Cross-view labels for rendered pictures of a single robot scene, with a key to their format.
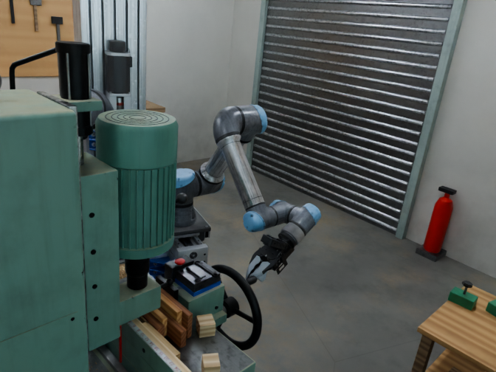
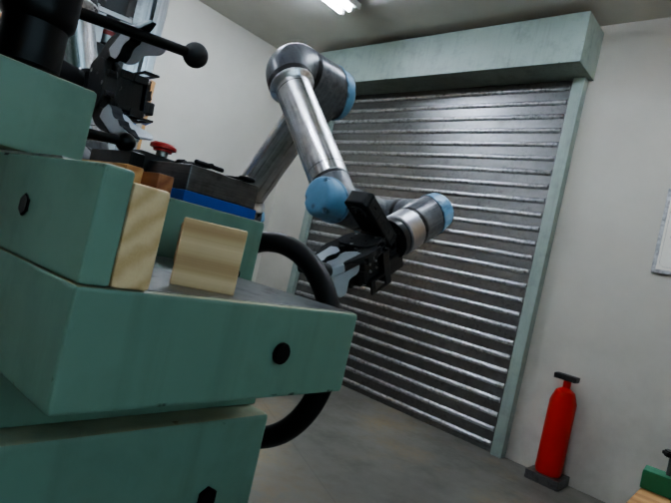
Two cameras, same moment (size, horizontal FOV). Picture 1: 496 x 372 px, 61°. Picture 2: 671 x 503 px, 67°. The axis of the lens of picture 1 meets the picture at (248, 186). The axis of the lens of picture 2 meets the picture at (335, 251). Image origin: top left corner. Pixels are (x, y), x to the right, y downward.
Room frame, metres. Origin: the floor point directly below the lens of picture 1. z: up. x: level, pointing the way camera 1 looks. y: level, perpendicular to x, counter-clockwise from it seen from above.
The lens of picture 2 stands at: (0.45, -0.02, 0.94)
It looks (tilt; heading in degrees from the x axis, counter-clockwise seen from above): 1 degrees up; 357
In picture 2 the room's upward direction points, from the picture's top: 13 degrees clockwise
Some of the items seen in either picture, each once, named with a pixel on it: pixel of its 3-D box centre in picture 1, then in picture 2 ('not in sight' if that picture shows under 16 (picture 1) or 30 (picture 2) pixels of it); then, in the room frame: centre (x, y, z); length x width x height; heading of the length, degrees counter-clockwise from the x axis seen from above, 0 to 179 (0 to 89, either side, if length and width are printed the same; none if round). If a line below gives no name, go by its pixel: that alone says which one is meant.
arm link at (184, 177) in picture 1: (181, 185); not in sight; (1.74, 0.29, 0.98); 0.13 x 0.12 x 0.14; 133
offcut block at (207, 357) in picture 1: (210, 366); (208, 254); (0.78, 0.04, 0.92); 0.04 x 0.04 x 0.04; 14
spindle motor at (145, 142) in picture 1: (137, 183); not in sight; (0.91, 0.25, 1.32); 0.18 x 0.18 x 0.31
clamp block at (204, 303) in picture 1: (191, 294); (176, 242); (1.06, 0.13, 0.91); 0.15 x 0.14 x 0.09; 47
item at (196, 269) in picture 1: (192, 272); (189, 181); (1.06, 0.14, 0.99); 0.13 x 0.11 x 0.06; 47
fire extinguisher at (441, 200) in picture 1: (439, 222); (557, 428); (3.21, -1.60, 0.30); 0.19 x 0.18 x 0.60; 134
